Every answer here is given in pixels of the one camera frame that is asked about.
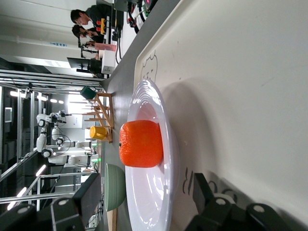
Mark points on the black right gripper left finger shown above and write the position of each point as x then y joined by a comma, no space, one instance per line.
84,197

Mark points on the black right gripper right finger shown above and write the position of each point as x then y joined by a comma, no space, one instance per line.
211,211

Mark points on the white round plate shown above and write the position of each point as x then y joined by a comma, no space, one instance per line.
149,192

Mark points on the orange fruit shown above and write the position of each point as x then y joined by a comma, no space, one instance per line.
140,144

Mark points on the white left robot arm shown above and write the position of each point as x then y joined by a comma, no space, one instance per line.
79,160

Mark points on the pale green bowl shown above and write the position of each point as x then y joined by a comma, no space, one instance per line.
114,187

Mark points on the wooden cutting board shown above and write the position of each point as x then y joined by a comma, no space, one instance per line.
111,220

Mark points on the yellow mug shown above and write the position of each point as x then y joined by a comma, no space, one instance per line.
97,132

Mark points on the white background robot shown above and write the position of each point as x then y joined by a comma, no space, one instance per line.
42,140

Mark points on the wooden cup drying rack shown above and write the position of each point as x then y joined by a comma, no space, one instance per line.
106,113

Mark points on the dark green cup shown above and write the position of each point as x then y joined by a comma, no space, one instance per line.
87,92

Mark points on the cream bear print tray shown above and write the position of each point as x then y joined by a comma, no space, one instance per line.
240,96

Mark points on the white cardboard box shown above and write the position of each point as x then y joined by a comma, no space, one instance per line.
108,62

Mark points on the person in black clothes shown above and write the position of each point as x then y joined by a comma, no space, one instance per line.
89,33
96,14

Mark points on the red and yellow button box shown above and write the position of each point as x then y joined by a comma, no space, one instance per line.
102,26

